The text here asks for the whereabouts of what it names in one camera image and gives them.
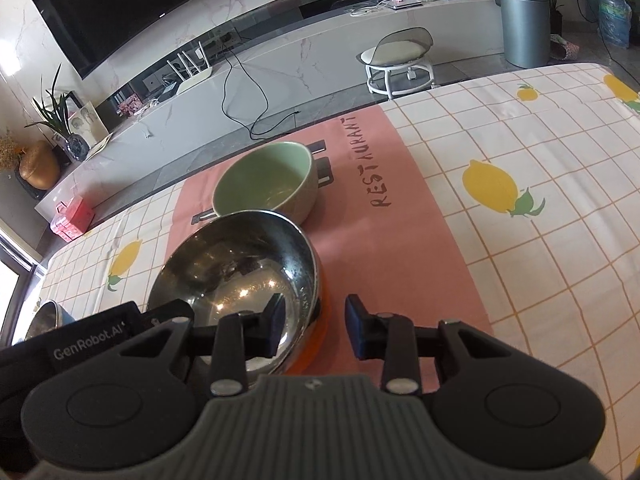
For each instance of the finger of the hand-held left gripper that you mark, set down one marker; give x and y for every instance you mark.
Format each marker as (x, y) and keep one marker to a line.
(167, 311)

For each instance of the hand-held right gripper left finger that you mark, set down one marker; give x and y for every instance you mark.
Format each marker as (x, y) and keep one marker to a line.
(277, 324)

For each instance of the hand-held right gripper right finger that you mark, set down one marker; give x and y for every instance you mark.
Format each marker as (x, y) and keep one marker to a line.
(355, 331)

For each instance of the orange steel bowl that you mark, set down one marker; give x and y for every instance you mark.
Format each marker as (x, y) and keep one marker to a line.
(240, 260)

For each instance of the green ceramic bowl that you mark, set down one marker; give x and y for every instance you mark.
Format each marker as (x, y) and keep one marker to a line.
(265, 175)

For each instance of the blue steel bowl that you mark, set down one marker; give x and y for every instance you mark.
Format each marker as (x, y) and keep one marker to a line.
(42, 317)

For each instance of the pink printed table mat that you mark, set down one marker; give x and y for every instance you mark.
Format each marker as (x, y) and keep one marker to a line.
(380, 260)

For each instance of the glass sliding door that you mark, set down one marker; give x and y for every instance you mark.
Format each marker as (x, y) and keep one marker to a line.
(17, 280)

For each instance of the pink storage box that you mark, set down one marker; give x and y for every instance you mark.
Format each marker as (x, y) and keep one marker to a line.
(75, 217)

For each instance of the flat paper booklet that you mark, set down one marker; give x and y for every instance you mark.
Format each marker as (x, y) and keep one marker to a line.
(100, 144)

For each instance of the green plant blue vase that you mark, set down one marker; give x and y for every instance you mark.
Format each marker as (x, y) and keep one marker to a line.
(75, 145)

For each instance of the gold round vase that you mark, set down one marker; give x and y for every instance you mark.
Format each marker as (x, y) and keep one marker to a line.
(40, 167)

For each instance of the checked lemon tablecloth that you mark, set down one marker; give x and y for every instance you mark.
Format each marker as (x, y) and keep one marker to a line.
(550, 270)

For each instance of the dried flower bunch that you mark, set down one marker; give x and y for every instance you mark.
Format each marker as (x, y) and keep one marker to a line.
(9, 152)

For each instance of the white router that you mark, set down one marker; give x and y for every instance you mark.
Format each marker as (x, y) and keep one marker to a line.
(197, 77)

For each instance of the white marble tv cabinet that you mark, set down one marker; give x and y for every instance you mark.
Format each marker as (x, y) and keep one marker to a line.
(300, 55)

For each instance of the white low stool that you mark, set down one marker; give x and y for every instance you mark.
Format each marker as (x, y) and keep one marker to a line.
(392, 52)

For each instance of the black television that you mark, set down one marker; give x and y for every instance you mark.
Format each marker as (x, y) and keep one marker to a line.
(150, 5)

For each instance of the pink laptop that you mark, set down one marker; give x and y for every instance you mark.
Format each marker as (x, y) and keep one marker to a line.
(405, 3)

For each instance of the grey metal trash can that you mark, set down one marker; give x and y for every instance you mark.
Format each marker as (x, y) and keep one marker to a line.
(522, 25)

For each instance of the blue water bottle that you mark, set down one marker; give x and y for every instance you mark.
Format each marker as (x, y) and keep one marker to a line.
(615, 17)

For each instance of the portrait photo frame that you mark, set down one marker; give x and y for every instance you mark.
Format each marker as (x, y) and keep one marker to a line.
(90, 120)

